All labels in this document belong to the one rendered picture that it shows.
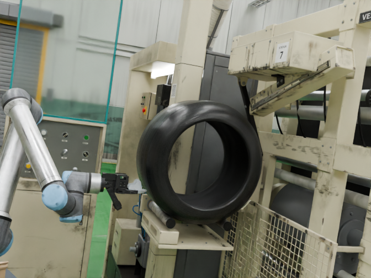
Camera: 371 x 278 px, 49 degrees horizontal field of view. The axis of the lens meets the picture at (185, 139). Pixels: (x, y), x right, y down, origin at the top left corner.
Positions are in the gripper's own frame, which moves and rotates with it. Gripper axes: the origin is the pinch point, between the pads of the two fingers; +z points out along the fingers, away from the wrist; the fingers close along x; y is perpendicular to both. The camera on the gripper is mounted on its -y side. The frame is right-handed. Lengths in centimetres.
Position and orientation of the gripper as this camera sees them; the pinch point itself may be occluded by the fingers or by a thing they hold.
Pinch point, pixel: (143, 192)
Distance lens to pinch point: 188.3
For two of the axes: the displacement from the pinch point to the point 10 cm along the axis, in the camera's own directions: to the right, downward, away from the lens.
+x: -3.1, -1.0, 9.4
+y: 1.4, -9.9, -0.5
